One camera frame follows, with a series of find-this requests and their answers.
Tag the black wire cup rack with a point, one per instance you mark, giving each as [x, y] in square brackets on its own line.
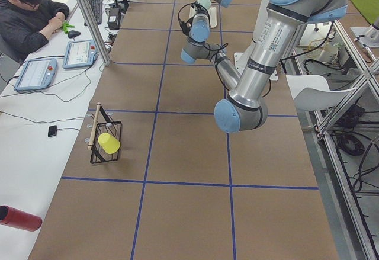
[102, 122]

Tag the green plastic toy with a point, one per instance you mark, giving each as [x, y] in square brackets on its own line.
[66, 26]

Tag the yellow plastic cup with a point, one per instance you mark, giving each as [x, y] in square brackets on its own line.
[108, 143]

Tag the beige rabbit print tray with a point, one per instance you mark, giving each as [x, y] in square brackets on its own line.
[213, 15]

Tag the pale green plastic cup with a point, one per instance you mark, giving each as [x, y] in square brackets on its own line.
[206, 4]

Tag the far blue teach pendant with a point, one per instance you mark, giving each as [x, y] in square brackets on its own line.
[80, 54]

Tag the black computer mouse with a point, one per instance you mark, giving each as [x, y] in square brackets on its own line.
[73, 34]

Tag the black power adapter box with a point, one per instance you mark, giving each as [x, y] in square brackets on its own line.
[114, 19]

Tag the small black square device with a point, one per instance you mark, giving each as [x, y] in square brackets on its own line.
[52, 131]

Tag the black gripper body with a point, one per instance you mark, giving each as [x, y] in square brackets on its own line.
[186, 26]

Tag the red metal bottle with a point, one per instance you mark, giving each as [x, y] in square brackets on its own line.
[18, 219]

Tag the black computer keyboard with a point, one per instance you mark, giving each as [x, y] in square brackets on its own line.
[96, 7]

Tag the near blue teach pendant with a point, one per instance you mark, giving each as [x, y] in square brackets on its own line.
[36, 74]

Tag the white plastic chair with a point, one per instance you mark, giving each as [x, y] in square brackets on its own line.
[311, 92]

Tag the blue teach pendant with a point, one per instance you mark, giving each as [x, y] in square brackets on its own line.
[80, 54]
[36, 74]

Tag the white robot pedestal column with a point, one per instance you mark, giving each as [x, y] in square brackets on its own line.
[260, 22]

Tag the person in black jacket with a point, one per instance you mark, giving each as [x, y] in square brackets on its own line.
[27, 25]

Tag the aluminium frame pillar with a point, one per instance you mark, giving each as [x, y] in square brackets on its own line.
[94, 30]

